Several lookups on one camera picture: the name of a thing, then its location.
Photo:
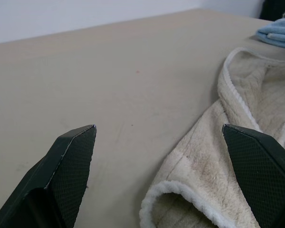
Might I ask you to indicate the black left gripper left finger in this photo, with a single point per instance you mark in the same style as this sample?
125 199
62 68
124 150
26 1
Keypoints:
61 175

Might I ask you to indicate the light blue folded towel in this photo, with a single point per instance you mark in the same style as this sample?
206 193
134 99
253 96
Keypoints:
280 31

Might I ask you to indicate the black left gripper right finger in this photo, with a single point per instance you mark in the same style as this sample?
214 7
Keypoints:
261 175

